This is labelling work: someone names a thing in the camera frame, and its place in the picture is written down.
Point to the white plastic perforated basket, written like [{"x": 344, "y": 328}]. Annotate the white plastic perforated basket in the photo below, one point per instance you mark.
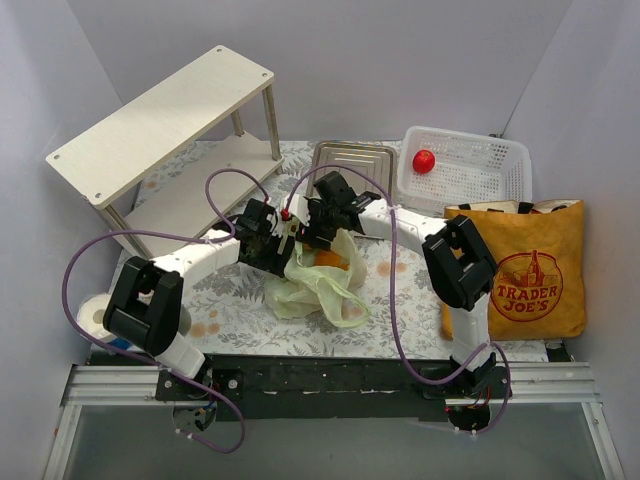
[{"x": 469, "y": 168}]

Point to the red toy apple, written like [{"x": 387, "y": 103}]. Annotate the red toy apple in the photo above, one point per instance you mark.
[{"x": 423, "y": 161}]

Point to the mustard yellow tote bag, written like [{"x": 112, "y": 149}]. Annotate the mustard yellow tote bag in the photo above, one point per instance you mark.
[{"x": 538, "y": 291}]

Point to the aluminium frame rail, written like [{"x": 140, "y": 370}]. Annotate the aluminium frame rail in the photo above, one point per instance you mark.
[{"x": 551, "y": 383}]

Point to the stainless steel tray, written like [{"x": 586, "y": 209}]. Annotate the stainless steel tray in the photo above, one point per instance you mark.
[{"x": 374, "y": 161}]

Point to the long orange toy bread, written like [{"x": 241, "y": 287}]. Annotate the long orange toy bread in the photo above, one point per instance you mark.
[{"x": 313, "y": 257}]

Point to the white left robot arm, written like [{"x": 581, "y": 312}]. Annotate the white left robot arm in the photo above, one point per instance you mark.
[{"x": 146, "y": 304}]

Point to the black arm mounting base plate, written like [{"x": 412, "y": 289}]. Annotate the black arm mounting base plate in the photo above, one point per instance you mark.
[{"x": 285, "y": 387}]

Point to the light green plastic grocery bag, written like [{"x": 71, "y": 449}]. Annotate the light green plastic grocery bag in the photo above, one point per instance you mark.
[{"x": 332, "y": 291}]

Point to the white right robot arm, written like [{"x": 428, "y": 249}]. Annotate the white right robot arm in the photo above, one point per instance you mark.
[{"x": 459, "y": 263}]

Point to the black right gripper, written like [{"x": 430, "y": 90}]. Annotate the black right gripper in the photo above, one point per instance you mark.
[{"x": 310, "y": 226}]

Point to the floral patterned table mat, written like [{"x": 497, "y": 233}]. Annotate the floral patterned table mat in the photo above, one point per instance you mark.
[{"x": 229, "y": 314}]

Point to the white wooden two-tier shelf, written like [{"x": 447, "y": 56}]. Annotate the white wooden two-tier shelf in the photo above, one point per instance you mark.
[{"x": 128, "y": 146}]

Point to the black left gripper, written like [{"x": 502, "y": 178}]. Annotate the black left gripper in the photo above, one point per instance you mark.
[{"x": 280, "y": 248}]

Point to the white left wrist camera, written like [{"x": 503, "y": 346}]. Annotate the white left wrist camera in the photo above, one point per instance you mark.
[{"x": 278, "y": 223}]

